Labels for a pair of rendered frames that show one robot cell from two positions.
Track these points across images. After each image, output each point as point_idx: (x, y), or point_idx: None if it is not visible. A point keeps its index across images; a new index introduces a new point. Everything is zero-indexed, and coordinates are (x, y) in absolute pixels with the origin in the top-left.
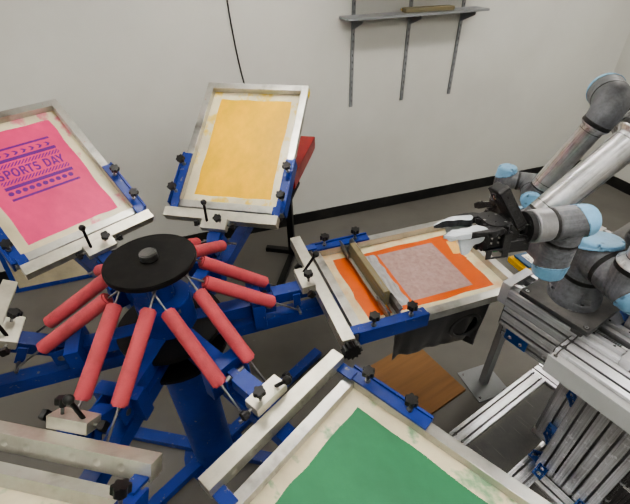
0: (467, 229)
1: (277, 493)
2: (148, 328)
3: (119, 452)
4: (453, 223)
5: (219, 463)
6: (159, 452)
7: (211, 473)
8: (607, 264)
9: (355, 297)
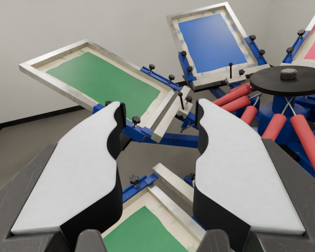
0: (93, 135)
1: (153, 210)
2: (235, 105)
3: (163, 123)
4: (198, 135)
5: (165, 170)
6: (162, 136)
7: (160, 167)
8: None
9: None
